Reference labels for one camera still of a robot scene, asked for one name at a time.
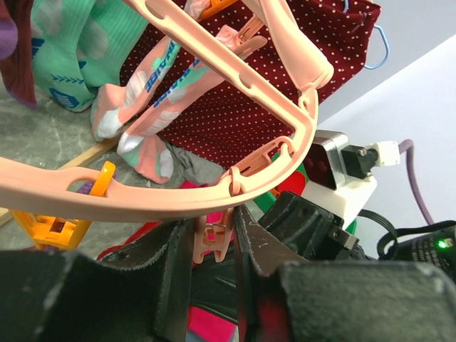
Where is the red folded towel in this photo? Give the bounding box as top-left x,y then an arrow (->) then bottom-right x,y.
97,222 -> 161,261

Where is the pink round clip hanger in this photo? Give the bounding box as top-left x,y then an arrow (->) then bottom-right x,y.
0,0 -> 335,264

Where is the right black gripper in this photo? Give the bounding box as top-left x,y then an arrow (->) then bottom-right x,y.
259,198 -> 360,261

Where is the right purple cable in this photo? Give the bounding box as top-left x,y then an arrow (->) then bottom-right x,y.
397,139 -> 436,226

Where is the wooden clothes rack frame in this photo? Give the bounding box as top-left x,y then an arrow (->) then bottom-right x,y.
0,137 -> 125,227

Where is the dark red dotted cloth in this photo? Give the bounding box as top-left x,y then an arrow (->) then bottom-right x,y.
130,1 -> 381,160

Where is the grey cloth under dress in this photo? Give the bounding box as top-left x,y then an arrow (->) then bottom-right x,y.
166,142 -> 225,185

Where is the purple orange striped sock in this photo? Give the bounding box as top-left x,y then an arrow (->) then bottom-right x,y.
76,181 -> 94,195

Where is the teal hanging sock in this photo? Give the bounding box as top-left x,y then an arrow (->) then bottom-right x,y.
31,0 -> 147,112

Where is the red sock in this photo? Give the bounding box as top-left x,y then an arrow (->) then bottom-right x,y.
275,171 -> 307,196

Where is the white blue hanging sock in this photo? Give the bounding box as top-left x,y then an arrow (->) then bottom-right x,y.
91,36 -> 222,184

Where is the maroon purple hanging sock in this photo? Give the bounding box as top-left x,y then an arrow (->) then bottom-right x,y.
1,0 -> 37,108

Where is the blue wire hanger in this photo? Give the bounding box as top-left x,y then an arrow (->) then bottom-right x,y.
341,0 -> 391,71

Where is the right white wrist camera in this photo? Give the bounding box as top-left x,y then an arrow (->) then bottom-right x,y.
302,130 -> 400,229

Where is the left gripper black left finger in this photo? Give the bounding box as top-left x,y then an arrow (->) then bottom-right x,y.
1,220 -> 192,341

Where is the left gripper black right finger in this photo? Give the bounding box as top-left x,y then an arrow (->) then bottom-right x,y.
234,206 -> 455,341

